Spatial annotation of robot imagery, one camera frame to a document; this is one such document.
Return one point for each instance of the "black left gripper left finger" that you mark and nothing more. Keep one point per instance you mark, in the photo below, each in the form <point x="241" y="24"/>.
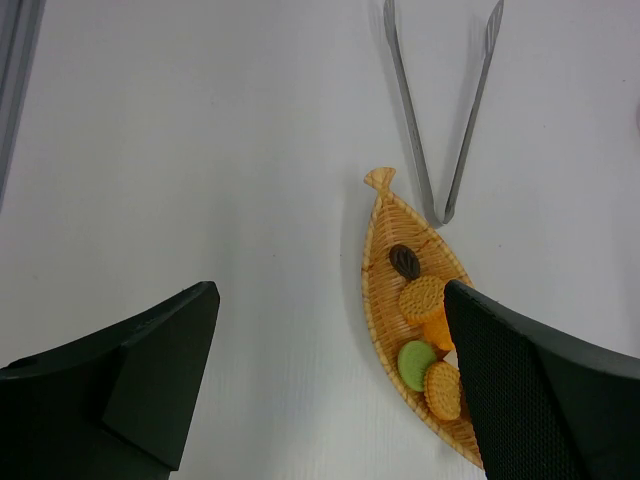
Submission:
<point x="115" y="404"/>

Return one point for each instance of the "steel serving tongs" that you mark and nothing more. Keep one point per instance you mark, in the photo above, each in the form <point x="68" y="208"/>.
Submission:
<point x="491" y="33"/>

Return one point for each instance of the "orange snack piece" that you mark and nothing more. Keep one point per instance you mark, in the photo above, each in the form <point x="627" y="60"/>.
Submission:
<point x="436" y="331"/>

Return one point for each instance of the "grey aluminium frame post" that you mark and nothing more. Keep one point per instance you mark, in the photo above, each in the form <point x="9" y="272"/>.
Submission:
<point x="20" y="26"/>

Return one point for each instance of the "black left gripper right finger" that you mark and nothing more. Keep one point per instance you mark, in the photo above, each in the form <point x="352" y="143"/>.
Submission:
<point x="543" y="404"/>

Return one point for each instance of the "dark chocolate cookie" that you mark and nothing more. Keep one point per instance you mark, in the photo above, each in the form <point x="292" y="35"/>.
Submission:
<point x="405" y="262"/>

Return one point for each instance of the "woven fish-shaped basket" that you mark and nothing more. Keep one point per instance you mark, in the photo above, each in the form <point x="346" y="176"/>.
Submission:
<point x="392" y="222"/>

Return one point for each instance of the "green macaron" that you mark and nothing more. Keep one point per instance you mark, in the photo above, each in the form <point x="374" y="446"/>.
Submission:
<point x="413" y="361"/>

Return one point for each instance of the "tan round sandwich cookie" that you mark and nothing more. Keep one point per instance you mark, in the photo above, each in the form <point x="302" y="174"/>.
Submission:
<point x="422" y="300"/>

